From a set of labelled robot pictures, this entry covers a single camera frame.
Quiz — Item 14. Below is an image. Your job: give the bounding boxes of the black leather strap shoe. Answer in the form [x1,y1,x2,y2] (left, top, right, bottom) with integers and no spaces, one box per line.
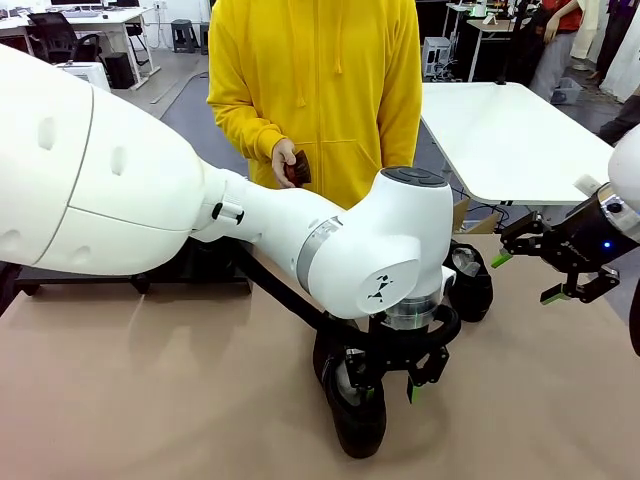
[312,332,389,460]
[447,243,495,324]

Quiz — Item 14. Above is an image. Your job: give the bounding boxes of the person right forearm yellow sleeve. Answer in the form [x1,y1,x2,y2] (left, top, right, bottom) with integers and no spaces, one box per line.
[206,94,289,161]

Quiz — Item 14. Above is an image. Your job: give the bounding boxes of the black office chair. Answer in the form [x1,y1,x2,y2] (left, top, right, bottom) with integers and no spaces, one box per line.
[27,12,104,64]

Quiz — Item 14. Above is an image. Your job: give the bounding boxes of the white computer case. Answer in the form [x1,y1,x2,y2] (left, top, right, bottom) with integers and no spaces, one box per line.
[423,36,452,79]

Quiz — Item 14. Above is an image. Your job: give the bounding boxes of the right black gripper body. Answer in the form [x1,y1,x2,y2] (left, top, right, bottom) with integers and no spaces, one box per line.
[539,187,640,274]

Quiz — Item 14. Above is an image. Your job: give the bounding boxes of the person left forearm yellow sleeve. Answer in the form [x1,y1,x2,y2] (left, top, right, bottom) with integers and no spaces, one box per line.
[382,89,424,171]

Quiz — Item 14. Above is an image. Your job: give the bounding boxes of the person torso yellow hoodie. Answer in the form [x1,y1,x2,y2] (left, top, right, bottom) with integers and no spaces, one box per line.
[206,0,424,211]

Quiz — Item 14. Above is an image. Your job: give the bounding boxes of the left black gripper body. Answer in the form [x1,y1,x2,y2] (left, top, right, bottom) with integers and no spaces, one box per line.
[367,335,441,374]

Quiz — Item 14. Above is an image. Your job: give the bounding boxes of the black sleeved right arm cable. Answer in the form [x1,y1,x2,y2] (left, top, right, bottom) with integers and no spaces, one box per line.
[627,294,640,357]

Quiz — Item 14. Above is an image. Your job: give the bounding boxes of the brown shoe brush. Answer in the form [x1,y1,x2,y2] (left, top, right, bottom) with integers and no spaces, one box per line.
[282,149,312,189]

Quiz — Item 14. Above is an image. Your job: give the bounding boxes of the white office desk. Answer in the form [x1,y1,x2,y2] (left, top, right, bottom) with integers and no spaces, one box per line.
[0,5,157,86]

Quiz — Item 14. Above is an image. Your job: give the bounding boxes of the wooden top desk black legs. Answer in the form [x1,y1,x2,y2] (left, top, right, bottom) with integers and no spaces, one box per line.
[467,14,531,84]

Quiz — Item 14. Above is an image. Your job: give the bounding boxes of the black computer tower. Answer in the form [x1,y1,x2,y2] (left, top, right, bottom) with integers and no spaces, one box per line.
[103,51,136,90]

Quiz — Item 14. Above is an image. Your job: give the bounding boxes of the person right hand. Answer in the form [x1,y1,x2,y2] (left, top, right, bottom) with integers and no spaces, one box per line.
[271,138,297,189]

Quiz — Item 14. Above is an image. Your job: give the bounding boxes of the white air purifier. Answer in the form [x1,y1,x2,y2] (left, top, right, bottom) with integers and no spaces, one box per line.
[57,62,112,94]

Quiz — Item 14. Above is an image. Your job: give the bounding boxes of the brown cardboard box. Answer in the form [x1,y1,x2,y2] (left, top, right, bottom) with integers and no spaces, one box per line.
[452,197,506,235]

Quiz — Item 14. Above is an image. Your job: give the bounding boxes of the white table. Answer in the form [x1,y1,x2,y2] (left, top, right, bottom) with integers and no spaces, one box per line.
[419,82,619,207]

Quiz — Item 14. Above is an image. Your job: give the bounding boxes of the grey plastic bin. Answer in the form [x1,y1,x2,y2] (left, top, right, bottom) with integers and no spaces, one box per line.
[551,76,584,105]

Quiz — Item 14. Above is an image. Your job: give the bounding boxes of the beige hanging garment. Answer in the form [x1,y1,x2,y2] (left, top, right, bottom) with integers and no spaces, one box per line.
[571,0,609,61]

